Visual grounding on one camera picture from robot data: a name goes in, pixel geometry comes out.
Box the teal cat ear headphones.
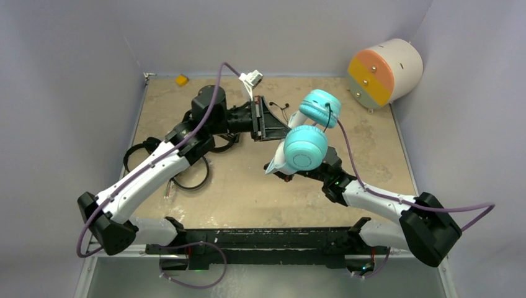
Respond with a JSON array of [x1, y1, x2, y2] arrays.
[[265, 89, 342, 175]]

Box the round drawer cabinet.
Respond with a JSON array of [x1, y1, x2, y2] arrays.
[[347, 38, 424, 110]]

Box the black wired earbuds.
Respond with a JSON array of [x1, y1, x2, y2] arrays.
[[269, 101, 290, 112]]

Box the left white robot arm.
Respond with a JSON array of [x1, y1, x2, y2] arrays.
[[78, 85, 290, 255]]

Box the black headphones with cable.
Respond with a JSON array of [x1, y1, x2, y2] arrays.
[[122, 137, 161, 173]]

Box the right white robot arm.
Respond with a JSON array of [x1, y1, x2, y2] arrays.
[[296, 147, 462, 267]]

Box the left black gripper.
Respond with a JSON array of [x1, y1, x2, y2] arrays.
[[208, 95, 295, 142]]

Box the yellow block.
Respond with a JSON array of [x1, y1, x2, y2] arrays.
[[174, 74, 189, 86]]

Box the white and black headphones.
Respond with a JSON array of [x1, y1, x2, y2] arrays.
[[163, 157, 212, 200]]

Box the black headphones with pink mic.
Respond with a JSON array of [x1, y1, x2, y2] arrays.
[[209, 131, 240, 154]]

